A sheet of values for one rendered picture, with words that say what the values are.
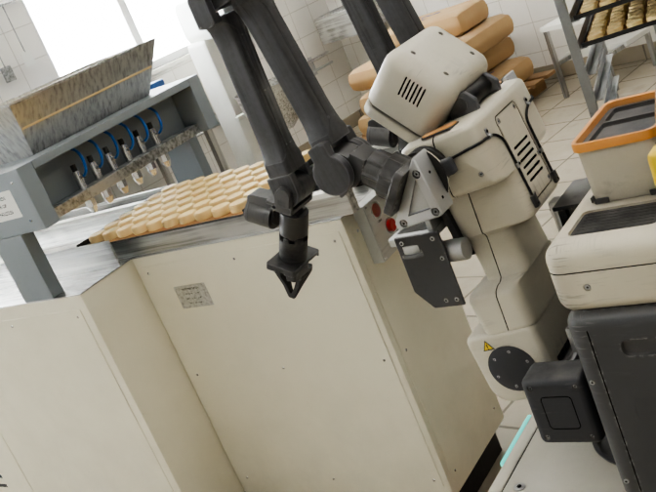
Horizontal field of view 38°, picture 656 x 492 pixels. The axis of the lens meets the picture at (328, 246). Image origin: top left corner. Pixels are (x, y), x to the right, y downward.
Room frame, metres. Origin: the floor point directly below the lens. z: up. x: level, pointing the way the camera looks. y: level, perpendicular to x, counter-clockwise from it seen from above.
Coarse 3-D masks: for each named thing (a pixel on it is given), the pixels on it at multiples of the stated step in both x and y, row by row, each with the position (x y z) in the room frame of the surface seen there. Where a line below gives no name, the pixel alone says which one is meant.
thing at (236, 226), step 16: (320, 192) 2.02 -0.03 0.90; (352, 192) 1.99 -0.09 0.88; (320, 208) 2.02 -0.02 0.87; (336, 208) 2.00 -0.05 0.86; (352, 208) 1.97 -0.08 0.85; (208, 224) 2.23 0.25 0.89; (224, 224) 2.20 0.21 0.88; (240, 224) 2.17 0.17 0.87; (128, 240) 2.42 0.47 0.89; (144, 240) 2.38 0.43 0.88; (160, 240) 2.35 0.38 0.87; (176, 240) 2.31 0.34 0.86; (192, 240) 2.28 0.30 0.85; (208, 240) 2.25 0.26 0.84; (128, 256) 2.43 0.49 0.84
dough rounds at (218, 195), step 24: (240, 168) 2.55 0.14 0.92; (264, 168) 2.42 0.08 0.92; (168, 192) 2.64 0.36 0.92; (192, 192) 2.49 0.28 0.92; (216, 192) 2.37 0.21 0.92; (240, 192) 2.25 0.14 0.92; (120, 216) 2.59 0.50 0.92; (144, 216) 2.45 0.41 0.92; (168, 216) 2.33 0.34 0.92; (192, 216) 2.25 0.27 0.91; (216, 216) 2.18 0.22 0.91; (96, 240) 2.46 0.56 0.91
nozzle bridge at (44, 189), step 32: (160, 96) 2.69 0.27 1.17; (192, 96) 2.79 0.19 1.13; (96, 128) 2.48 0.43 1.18; (192, 128) 2.79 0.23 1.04; (32, 160) 2.31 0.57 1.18; (64, 160) 2.48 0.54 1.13; (96, 160) 2.56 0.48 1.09; (192, 160) 2.87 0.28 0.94; (0, 192) 2.33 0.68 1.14; (32, 192) 2.28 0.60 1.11; (64, 192) 2.45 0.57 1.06; (96, 192) 2.46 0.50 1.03; (0, 224) 2.37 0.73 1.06; (32, 224) 2.29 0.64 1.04; (32, 256) 2.33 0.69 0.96; (32, 288) 2.37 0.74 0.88
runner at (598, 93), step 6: (612, 54) 3.57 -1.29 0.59; (600, 60) 3.43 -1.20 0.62; (606, 60) 3.51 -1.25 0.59; (600, 66) 3.36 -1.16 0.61; (606, 66) 3.41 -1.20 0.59; (600, 72) 3.31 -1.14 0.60; (606, 72) 3.32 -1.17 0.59; (600, 78) 3.27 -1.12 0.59; (606, 78) 3.24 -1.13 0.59; (594, 84) 3.12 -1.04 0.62; (600, 84) 3.19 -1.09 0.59; (606, 84) 3.17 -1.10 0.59; (594, 90) 3.06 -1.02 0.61; (600, 90) 3.12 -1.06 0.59; (594, 96) 3.03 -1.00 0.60; (600, 96) 3.05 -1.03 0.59
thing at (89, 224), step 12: (132, 204) 2.82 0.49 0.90; (84, 216) 2.96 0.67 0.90; (96, 216) 2.91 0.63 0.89; (108, 216) 2.88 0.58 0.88; (48, 228) 3.06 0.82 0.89; (60, 228) 3.03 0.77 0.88; (72, 228) 2.99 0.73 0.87; (84, 228) 2.96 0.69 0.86; (96, 228) 2.93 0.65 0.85; (48, 240) 3.08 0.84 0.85; (60, 240) 3.05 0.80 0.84
